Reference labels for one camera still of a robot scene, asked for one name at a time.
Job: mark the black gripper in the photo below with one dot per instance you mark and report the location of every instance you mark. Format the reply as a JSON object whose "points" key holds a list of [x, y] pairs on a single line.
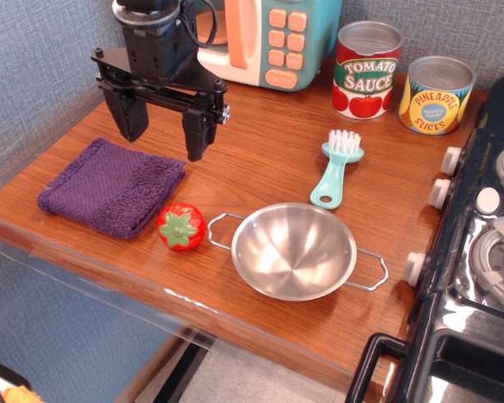
{"points": [[158, 65]]}

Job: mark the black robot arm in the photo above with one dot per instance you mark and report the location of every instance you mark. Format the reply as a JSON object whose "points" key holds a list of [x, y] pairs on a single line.
{"points": [[151, 9]]}

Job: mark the purple rag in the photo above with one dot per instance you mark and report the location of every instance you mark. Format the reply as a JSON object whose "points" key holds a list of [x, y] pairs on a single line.
{"points": [[113, 190]]}

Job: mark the teal toy microwave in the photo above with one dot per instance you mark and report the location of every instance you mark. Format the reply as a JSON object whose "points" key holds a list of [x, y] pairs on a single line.
{"points": [[280, 45]]}

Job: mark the red toy tomato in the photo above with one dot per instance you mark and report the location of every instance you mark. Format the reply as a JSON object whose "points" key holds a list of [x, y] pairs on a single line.
{"points": [[181, 226]]}

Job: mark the teal dish brush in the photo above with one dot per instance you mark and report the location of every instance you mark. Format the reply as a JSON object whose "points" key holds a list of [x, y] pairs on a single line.
{"points": [[342, 148]]}

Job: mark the tomato sauce can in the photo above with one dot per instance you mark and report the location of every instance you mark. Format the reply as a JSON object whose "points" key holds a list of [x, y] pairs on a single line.
{"points": [[366, 65]]}

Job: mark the clear plastic table guard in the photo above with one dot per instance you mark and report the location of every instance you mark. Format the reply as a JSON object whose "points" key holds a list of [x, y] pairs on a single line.
{"points": [[322, 339]]}

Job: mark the pineapple slices can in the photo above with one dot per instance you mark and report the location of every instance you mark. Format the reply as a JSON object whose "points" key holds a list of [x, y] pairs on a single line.
{"points": [[436, 94]]}

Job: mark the white stove knob middle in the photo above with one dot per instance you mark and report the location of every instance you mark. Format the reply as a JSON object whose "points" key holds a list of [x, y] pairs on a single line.
{"points": [[439, 193]]}

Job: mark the white stove knob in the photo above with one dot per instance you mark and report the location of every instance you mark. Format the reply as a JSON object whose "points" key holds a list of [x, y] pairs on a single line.
{"points": [[439, 193], [413, 268], [450, 160]]}

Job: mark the white stove knob bottom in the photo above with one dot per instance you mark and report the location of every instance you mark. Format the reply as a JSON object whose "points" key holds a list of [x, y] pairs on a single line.
{"points": [[413, 268]]}

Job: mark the white stove knob top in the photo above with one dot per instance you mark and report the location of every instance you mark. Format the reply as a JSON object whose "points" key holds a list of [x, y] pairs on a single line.
{"points": [[450, 160]]}

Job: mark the black toy stove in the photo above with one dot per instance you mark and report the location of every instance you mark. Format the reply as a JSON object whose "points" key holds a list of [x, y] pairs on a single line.
{"points": [[455, 346]]}

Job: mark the steel bowl with handles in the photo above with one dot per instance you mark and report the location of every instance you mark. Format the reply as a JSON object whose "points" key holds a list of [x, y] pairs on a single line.
{"points": [[291, 251]]}

